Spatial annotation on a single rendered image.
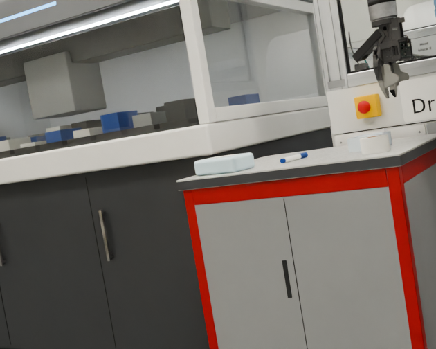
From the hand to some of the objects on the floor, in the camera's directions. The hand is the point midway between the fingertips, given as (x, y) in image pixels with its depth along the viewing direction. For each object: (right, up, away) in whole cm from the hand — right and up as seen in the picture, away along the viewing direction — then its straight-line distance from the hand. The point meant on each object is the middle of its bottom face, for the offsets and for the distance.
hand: (388, 93), depth 180 cm
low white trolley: (-6, -92, +12) cm, 93 cm away
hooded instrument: (-86, -96, +136) cm, 187 cm away
